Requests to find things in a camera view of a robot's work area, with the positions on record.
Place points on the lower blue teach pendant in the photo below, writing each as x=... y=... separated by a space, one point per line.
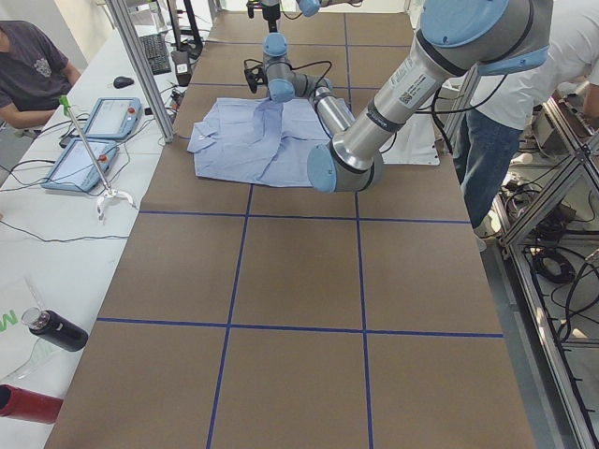
x=74 y=170

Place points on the red water bottle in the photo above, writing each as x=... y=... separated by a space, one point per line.
x=22 y=404

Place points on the black labelled box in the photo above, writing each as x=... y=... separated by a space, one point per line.
x=182 y=67

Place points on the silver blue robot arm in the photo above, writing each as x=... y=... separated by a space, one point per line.
x=306 y=7
x=499 y=37

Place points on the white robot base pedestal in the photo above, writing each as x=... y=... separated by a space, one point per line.
x=413 y=145

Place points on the upper blue teach pendant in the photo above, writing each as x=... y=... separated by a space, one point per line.
x=113 y=118

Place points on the light blue striped shirt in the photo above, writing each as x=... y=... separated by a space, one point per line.
x=256 y=141

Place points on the aluminium frame post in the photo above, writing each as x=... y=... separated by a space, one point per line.
x=138 y=60

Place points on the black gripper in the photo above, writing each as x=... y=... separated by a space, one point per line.
x=268 y=94
x=270 y=11

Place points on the seated person in grey shirt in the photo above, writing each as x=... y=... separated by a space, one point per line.
x=34 y=74

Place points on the person in white shirt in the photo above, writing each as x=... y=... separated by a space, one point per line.
x=489 y=134

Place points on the black keyboard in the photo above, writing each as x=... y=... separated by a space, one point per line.
x=156 y=52

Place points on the blue teach pendant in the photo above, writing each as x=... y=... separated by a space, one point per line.
x=113 y=118
x=74 y=170

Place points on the black water bottle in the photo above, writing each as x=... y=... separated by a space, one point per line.
x=52 y=327

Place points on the reacher grabber stick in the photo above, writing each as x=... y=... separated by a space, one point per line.
x=109 y=192

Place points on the black computer mouse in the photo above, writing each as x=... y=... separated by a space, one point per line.
x=121 y=82

